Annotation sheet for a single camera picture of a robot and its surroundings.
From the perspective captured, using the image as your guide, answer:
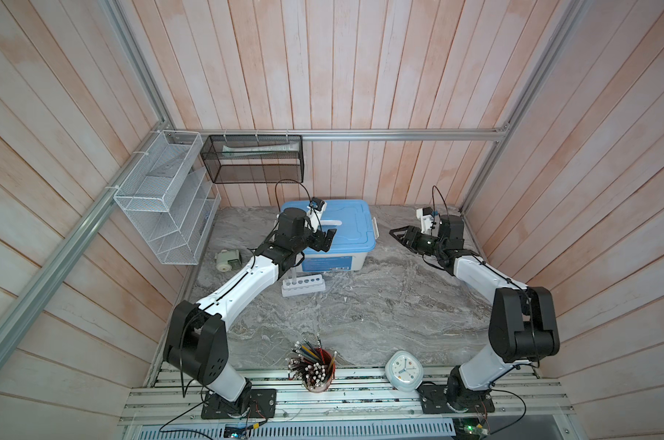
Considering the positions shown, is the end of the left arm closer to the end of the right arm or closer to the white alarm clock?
the end of the right arm

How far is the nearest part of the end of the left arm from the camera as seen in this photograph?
0.73 m

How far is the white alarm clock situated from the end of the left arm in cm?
39

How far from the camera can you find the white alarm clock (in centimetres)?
76
